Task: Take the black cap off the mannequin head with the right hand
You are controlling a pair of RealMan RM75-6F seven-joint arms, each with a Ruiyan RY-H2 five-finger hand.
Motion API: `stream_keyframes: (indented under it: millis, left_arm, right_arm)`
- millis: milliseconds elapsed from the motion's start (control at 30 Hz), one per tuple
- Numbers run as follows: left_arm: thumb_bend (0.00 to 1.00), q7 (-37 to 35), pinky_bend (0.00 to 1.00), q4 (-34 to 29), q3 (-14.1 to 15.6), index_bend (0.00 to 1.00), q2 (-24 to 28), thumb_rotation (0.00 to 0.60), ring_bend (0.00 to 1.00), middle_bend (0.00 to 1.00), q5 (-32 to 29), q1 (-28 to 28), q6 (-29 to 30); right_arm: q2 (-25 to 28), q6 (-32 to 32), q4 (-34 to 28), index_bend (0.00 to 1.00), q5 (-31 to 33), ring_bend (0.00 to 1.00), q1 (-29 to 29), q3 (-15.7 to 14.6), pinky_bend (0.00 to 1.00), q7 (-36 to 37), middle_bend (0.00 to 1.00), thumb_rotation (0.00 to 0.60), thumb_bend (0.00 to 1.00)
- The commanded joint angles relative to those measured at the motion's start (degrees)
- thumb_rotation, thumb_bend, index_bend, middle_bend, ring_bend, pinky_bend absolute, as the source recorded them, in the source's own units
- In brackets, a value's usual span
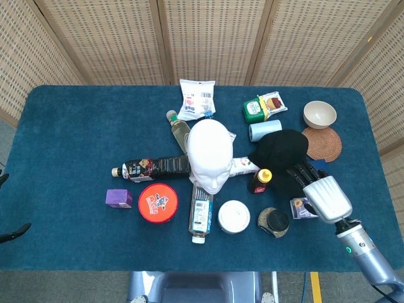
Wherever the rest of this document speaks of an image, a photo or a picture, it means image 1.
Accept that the left robot hand black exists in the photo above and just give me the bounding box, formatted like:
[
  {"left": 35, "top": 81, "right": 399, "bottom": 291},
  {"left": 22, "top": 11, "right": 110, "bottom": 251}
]
[{"left": 0, "top": 169, "right": 32, "bottom": 244}]

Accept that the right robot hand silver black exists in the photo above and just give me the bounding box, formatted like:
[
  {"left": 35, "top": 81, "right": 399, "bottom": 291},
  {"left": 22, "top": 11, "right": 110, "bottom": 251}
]
[{"left": 286, "top": 160, "right": 354, "bottom": 225}]

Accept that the black baseball cap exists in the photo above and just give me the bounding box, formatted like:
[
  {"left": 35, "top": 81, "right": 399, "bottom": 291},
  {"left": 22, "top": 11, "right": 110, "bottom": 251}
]
[{"left": 249, "top": 128, "right": 310, "bottom": 199}]

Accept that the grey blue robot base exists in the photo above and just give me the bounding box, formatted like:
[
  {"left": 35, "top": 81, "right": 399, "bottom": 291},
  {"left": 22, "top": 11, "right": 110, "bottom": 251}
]
[{"left": 127, "top": 271, "right": 263, "bottom": 303}]

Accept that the purple white drink carton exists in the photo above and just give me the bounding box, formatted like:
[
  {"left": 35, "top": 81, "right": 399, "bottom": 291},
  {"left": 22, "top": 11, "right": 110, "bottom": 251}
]
[{"left": 289, "top": 196, "right": 319, "bottom": 220}]

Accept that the brown woven coaster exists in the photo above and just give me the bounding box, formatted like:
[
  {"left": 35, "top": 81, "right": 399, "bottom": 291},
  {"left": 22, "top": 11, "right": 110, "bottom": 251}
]
[{"left": 301, "top": 126, "right": 343, "bottom": 163}]

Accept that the dark jar black lid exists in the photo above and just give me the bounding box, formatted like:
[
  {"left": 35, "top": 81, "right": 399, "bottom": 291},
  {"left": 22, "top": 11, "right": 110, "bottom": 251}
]
[{"left": 257, "top": 206, "right": 290, "bottom": 239}]

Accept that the honey bottle yellow cap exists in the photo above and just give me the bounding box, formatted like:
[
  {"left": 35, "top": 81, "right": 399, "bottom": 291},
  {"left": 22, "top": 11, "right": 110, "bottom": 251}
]
[{"left": 250, "top": 168, "right": 273, "bottom": 194}]

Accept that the beige bowl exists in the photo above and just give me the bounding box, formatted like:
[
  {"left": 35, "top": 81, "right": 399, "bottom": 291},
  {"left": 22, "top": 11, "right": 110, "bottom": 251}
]
[{"left": 302, "top": 100, "right": 338, "bottom": 130}]

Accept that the light blue mug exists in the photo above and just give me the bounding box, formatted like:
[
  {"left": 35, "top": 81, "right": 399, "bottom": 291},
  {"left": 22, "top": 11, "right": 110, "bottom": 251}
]
[{"left": 248, "top": 119, "right": 283, "bottom": 144}]

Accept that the white round jar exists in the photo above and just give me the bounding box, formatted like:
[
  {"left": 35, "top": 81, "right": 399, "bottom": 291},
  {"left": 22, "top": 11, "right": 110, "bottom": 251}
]
[{"left": 217, "top": 199, "right": 251, "bottom": 234}]

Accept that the blue table cloth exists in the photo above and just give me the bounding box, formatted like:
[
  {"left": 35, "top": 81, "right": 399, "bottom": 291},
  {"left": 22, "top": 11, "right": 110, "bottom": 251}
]
[{"left": 0, "top": 85, "right": 404, "bottom": 273}]

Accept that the purple small box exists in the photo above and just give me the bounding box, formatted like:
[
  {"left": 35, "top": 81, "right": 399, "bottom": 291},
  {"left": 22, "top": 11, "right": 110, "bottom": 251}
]
[{"left": 105, "top": 188, "right": 133, "bottom": 209}]

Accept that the yellow red snack packet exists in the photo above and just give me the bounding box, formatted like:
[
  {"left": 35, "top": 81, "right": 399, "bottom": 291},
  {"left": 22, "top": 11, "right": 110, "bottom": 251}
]
[{"left": 257, "top": 91, "right": 288, "bottom": 121}]

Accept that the green box white label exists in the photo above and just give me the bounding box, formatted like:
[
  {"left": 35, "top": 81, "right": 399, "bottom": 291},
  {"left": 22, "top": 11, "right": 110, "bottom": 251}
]
[{"left": 243, "top": 97, "right": 268, "bottom": 124}]

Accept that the white mannequin head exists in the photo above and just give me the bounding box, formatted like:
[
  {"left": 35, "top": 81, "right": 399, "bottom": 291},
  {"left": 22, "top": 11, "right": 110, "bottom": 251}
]
[{"left": 186, "top": 118, "right": 234, "bottom": 196}]

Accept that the clear water bottle blue label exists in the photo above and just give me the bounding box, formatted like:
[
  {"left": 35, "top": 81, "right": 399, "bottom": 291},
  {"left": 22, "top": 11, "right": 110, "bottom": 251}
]
[{"left": 188, "top": 182, "right": 215, "bottom": 244}]

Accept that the orange round tin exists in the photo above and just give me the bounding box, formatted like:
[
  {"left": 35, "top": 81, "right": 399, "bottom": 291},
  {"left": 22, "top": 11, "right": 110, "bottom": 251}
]
[{"left": 138, "top": 182, "right": 179, "bottom": 224}]

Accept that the dark tea bottle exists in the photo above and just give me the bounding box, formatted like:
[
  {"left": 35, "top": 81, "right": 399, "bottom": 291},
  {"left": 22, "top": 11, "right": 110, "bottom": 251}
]
[{"left": 110, "top": 155, "right": 193, "bottom": 184}]

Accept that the clear bottle pale yellow liquid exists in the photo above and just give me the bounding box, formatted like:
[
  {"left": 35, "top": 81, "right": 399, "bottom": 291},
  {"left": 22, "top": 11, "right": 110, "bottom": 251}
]
[{"left": 166, "top": 110, "right": 192, "bottom": 155}]

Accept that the white snack bag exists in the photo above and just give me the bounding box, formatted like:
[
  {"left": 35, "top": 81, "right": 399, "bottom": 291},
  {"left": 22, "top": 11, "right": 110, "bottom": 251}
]
[{"left": 175, "top": 78, "right": 217, "bottom": 121}]

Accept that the woven folding screen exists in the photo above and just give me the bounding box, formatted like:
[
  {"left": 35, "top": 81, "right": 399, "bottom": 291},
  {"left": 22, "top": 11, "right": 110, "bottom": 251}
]
[{"left": 0, "top": 0, "right": 404, "bottom": 157}]

